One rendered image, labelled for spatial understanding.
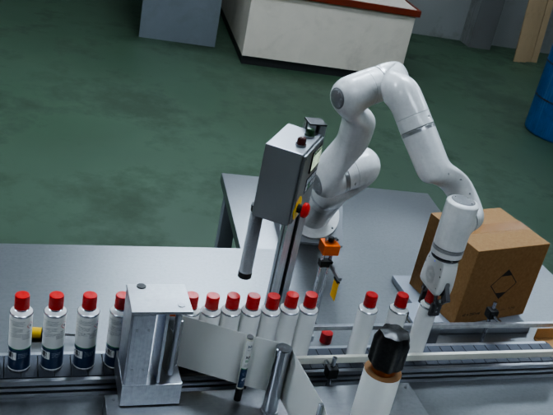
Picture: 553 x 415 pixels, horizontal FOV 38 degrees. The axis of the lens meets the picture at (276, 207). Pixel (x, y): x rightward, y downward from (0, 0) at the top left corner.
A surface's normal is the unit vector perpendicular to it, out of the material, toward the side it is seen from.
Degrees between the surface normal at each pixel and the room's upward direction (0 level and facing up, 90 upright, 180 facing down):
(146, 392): 90
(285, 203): 90
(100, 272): 0
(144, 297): 0
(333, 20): 90
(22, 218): 0
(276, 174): 90
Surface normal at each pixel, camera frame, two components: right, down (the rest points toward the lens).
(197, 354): -0.22, 0.40
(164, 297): 0.18, -0.88
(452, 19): 0.17, 0.47
